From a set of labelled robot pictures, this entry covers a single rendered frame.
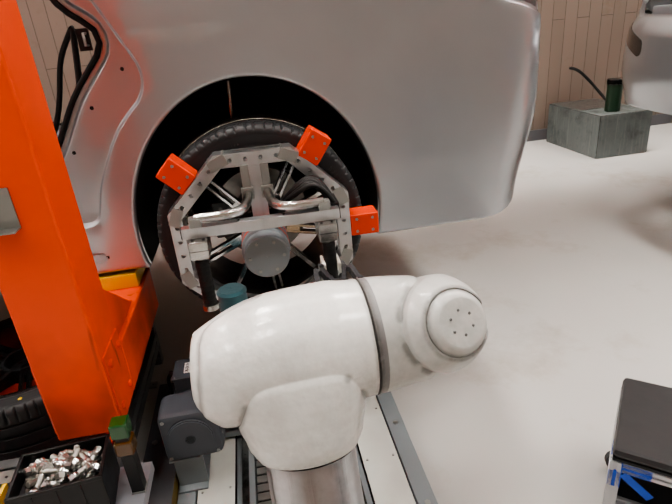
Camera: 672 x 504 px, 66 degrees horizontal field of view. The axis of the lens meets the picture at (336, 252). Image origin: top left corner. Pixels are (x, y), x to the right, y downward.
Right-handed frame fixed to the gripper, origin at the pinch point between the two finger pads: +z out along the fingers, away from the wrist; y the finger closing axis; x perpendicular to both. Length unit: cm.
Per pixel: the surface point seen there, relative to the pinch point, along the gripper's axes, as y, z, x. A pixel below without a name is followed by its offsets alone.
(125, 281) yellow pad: -65, 36, -12
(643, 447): 74, -38, -49
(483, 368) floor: 68, 46, -83
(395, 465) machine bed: 15, -3, -75
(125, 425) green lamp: -53, -31, -17
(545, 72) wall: 306, 420, -9
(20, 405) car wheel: -93, 6, -33
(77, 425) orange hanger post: -70, -16, -27
